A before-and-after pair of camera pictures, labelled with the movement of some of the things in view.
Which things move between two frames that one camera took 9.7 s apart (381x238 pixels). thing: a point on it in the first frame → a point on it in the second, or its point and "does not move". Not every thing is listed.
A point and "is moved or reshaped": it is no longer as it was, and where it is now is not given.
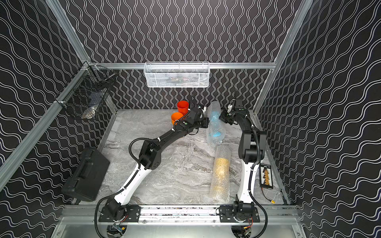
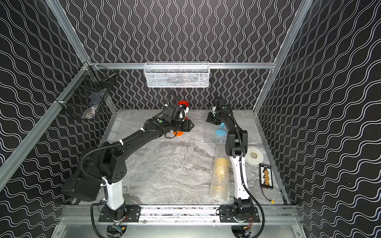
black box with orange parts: x=265 y=176 does not move
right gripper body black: x=226 y=116 → x=212 y=118
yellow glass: x=220 y=187 does not move
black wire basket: x=85 y=96 does not move
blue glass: x=219 y=134 is moved or reshaped
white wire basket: x=178 y=74 does not move
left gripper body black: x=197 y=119 → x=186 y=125
